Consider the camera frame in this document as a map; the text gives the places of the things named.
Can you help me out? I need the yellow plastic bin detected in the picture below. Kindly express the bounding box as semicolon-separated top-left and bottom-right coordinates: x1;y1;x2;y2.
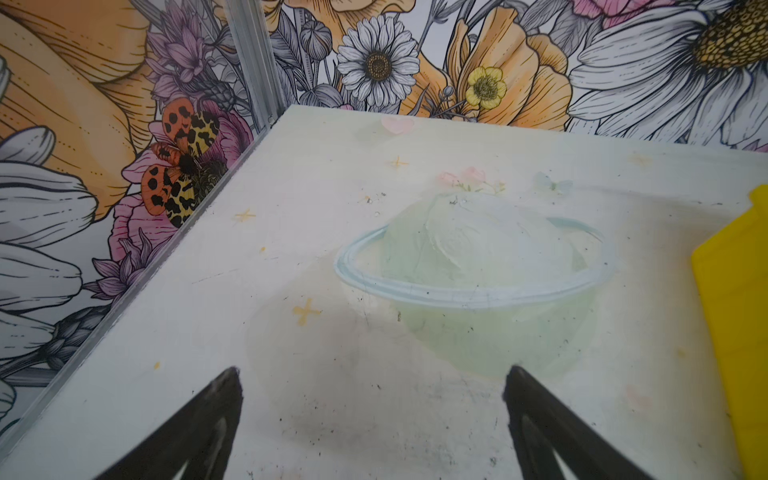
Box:
692;185;767;479

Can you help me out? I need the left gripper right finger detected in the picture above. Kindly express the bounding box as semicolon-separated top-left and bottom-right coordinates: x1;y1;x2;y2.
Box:
503;365;649;479

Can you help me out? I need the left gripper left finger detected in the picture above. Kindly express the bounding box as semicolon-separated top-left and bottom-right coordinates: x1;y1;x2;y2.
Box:
98;366;243;479

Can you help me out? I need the left aluminium corner post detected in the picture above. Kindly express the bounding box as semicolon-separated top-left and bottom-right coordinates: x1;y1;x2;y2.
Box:
227;0;286;133

